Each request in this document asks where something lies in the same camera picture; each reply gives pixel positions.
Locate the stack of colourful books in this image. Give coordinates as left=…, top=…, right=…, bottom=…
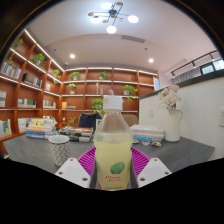
left=25, top=117, right=58, bottom=140

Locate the wooden shelf unit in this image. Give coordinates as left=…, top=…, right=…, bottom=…
left=0, top=29, right=159, bottom=158

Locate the dark blue chair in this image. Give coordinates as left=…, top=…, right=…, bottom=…
left=77, top=112, right=103, bottom=129

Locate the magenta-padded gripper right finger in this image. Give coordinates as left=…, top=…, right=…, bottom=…
left=130, top=147, right=173, bottom=189

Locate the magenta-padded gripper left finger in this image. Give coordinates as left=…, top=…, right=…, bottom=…
left=54, top=147, right=98, bottom=189

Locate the white ceramic vase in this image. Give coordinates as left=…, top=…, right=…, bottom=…
left=163, top=108, right=184, bottom=143

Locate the beige chair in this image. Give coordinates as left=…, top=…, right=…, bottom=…
left=123, top=114, right=139, bottom=128

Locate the pink and white flower bunch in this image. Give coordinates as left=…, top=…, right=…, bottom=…
left=157, top=84, right=183, bottom=111

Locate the wooden artist mannequin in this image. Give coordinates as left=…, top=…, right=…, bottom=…
left=99, top=84, right=115, bottom=98

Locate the clear bottle with yellow drink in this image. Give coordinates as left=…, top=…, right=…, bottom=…
left=93, top=94, right=134, bottom=192

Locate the window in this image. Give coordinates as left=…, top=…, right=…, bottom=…
left=199, top=59, right=224, bottom=75

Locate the white wall socket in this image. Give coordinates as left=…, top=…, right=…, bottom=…
left=218, top=107, right=224, bottom=128

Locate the ceiling air vent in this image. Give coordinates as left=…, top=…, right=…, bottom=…
left=121, top=34, right=146, bottom=44

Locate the stack of dark books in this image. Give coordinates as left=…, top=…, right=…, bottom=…
left=58, top=125, right=95, bottom=144

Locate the grey curtain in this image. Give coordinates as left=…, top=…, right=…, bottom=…
left=173, top=68, right=203, bottom=85

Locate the multi-bulb ceiling lamp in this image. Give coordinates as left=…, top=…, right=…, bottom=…
left=87, top=1, right=140, bottom=35

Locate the black ceiling track light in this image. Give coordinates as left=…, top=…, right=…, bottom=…
left=170, top=49, right=221, bottom=77

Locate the white patterned cup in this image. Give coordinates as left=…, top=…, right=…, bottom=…
left=48, top=134, right=71, bottom=167

